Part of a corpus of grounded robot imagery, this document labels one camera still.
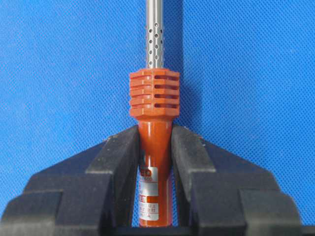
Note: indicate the blue table cloth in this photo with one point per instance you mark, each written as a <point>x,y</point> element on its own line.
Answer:
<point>247,81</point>

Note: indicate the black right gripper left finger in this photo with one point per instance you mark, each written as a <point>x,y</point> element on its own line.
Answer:
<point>88,194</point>

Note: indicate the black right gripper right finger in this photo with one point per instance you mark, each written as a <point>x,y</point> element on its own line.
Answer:
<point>221,194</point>

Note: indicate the red handled soldering iron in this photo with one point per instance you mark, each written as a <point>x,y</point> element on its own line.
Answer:
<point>155,102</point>

